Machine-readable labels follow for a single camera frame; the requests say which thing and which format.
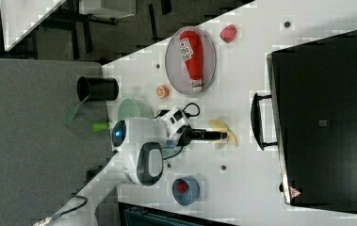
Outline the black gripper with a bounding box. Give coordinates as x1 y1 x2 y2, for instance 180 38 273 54
186 129 227 143

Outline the yellow banana toy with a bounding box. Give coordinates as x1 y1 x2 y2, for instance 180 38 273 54
208 119 238 150

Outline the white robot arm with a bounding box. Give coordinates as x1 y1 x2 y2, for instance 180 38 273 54
33 106 227 226

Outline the red item in bowl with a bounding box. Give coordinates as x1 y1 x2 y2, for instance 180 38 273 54
177 182 188 194

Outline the orange slice toy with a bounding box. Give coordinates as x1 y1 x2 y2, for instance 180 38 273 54
156 84 170 99

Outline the grey round plate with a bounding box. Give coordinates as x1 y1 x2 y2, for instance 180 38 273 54
165 26 216 95

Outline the red ketchup bottle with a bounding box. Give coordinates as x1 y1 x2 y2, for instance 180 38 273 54
179 30 203 92

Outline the green perforated colander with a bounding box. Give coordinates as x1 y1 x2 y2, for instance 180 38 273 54
118 98 154 121

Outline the black toaster oven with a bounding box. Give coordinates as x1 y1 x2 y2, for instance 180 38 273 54
266 30 357 214

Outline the red strawberry toy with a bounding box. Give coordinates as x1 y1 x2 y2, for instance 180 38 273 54
219 24 236 43

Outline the black cylinder cup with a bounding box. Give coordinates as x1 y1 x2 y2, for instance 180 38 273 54
77 76 119 102

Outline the green spatula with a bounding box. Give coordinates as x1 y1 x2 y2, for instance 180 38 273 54
64 96 89 125

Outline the black camera cable connector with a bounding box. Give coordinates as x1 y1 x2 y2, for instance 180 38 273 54
154 102 201 120

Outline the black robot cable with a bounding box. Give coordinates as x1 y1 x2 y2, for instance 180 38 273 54
52 196 89 219

